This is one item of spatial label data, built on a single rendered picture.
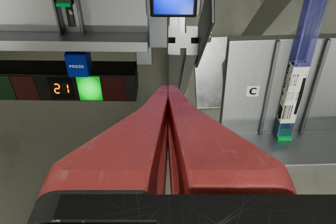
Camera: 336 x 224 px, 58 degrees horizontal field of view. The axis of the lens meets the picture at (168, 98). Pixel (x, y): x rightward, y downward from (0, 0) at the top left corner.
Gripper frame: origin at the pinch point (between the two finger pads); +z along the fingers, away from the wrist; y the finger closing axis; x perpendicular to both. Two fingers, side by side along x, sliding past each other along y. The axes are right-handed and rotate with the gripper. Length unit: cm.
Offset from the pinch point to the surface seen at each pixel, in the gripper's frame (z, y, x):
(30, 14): 20.4, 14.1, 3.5
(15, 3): 20.4, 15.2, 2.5
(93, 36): 19.3, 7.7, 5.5
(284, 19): 41.2, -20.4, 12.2
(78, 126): 68, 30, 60
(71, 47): 18.2, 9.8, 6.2
